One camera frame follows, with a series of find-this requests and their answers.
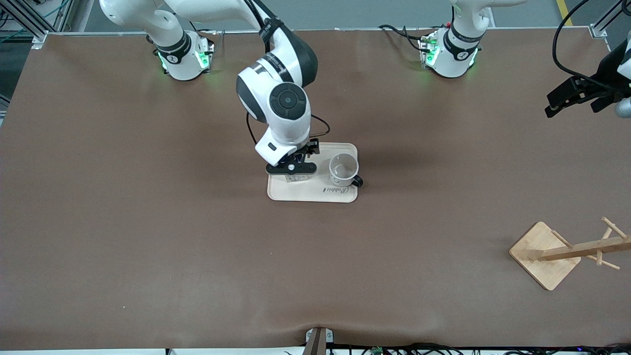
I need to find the wooden cup stand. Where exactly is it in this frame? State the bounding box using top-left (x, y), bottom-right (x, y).
top-left (509, 216), bottom-right (631, 291)

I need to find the cream tray with bear print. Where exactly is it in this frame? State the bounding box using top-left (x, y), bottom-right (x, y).
top-left (267, 142), bottom-right (358, 203)

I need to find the aluminium frame with green cables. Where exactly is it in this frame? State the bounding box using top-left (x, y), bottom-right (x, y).
top-left (0, 0), bottom-right (74, 50)

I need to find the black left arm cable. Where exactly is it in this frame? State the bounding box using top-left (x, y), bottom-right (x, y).
top-left (552, 0), bottom-right (617, 92)

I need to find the black base cable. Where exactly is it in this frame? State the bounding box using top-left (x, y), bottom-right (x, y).
top-left (185, 15), bottom-right (217, 35)
top-left (379, 24), bottom-right (434, 53)

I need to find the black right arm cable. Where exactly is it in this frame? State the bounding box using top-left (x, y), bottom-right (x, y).
top-left (246, 112), bottom-right (331, 148)

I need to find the white smiley cup black handle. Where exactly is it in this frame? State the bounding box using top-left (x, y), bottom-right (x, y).
top-left (329, 153), bottom-right (364, 189)

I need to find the aluminium frame post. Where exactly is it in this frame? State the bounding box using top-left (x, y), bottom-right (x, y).
top-left (589, 0), bottom-right (631, 40)

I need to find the black left base cable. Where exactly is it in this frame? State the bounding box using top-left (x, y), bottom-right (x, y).
top-left (379, 24), bottom-right (434, 53)

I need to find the grey camera mount clamp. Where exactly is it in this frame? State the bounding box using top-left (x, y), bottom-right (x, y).
top-left (303, 327), bottom-right (334, 355)

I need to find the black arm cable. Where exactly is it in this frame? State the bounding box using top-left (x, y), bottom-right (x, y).
top-left (246, 112), bottom-right (331, 148)
top-left (552, 0), bottom-right (617, 92)

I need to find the black right base cable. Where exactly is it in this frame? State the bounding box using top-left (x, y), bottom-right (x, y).
top-left (185, 15), bottom-right (217, 35)

